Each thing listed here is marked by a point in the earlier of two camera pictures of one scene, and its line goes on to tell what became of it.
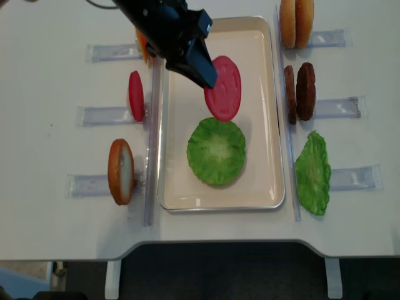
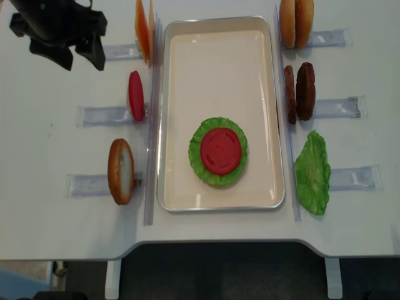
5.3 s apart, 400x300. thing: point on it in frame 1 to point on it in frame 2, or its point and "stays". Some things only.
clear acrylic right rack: [342, 179] stays
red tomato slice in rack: [136, 96] stays
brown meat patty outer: [305, 91] stays
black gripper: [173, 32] to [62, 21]
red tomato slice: [223, 99] to [220, 150]
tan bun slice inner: [287, 24] stays
